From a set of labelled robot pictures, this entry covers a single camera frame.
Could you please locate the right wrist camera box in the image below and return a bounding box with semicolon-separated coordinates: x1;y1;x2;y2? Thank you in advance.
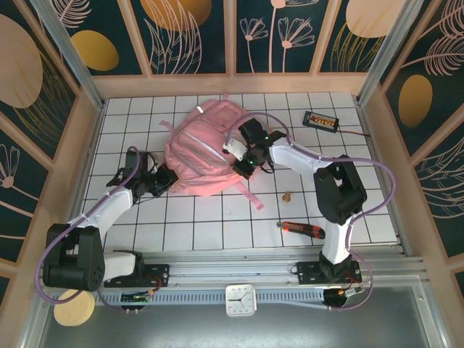
221;137;248;162

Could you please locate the aluminium frame post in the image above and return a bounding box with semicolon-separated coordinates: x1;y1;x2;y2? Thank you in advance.
355;0;432;106
28;0;108;112

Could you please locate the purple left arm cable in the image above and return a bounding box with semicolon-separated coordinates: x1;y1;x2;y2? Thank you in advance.
38;146;141;312

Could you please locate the black circuit board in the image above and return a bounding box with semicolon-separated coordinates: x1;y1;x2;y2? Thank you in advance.
302;110;341;134

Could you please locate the small controller module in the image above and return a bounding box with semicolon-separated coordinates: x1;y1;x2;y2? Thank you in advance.
120;289;155;305
339;286;365;299

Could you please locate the aluminium table rail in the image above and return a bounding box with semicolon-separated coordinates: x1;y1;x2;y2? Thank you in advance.
36;253;431;289

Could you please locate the yellow round sponge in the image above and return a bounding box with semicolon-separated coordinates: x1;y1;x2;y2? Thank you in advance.
53;289;96;326

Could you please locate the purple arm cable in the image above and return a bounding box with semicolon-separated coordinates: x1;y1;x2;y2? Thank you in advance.
223;112;396;312
38;146;141;312

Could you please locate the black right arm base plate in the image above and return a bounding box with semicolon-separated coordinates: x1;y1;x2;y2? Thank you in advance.
296;260;363;286

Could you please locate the white square clock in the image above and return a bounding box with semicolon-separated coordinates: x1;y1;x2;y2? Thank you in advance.
225;284;258;318

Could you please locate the pink backpack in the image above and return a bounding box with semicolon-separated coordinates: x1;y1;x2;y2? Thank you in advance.
159;93;269;212

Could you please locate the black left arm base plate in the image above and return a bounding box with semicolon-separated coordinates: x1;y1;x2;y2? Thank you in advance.
104;263;170;289

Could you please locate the red wire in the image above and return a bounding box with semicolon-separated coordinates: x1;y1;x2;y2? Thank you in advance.
339;127;371;138

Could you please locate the grey slotted cable duct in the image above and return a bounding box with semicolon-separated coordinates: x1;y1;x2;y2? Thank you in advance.
52;288;326;309

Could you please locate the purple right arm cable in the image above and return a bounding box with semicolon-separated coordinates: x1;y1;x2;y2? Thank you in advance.
223;112;396;312

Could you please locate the red black utility knife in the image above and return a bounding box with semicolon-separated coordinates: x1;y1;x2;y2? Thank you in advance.
277;220;326;240

